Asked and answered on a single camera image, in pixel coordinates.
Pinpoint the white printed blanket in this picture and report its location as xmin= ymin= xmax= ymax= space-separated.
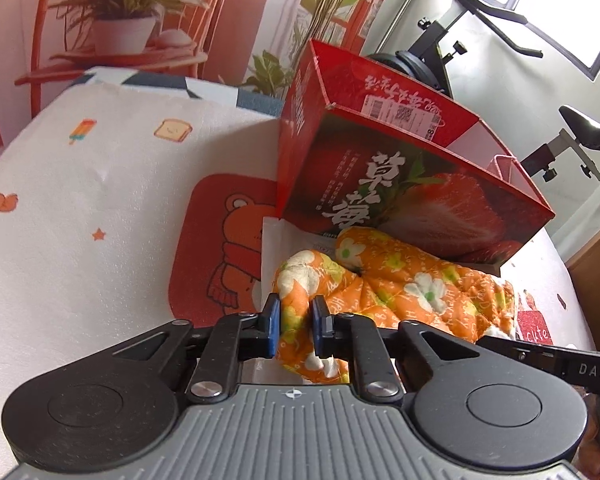
xmin=0 ymin=66 xmax=598 ymax=480

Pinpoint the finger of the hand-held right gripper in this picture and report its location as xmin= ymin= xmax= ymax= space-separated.
xmin=477 ymin=334 xmax=562 ymax=384

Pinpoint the blue white geometric mat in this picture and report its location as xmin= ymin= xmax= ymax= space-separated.
xmin=84 ymin=66 xmax=283 ymax=120

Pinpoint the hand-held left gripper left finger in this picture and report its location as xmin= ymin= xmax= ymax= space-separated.
xmin=112 ymin=294 xmax=282 ymax=405

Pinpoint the wall poster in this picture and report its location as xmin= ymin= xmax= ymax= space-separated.
xmin=0 ymin=0 xmax=406 ymax=181

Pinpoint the window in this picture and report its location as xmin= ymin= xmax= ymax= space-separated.
xmin=485 ymin=0 xmax=600 ymax=81

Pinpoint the person's right hand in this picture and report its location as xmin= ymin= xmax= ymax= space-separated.
xmin=577 ymin=410 xmax=600 ymax=480

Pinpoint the orange floral quilted cloth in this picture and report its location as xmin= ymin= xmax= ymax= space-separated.
xmin=271 ymin=226 xmax=517 ymax=385

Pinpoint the black exercise bike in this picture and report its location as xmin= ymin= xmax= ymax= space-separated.
xmin=367 ymin=0 xmax=600 ymax=183

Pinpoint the red bear mat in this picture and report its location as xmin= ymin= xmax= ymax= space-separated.
xmin=167 ymin=174 xmax=281 ymax=333

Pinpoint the red strawberry cardboard box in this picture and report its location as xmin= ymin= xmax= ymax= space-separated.
xmin=276 ymin=38 xmax=556 ymax=267

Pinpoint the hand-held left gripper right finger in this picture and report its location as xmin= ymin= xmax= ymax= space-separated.
xmin=311 ymin=295 xmax=481 ymax=405

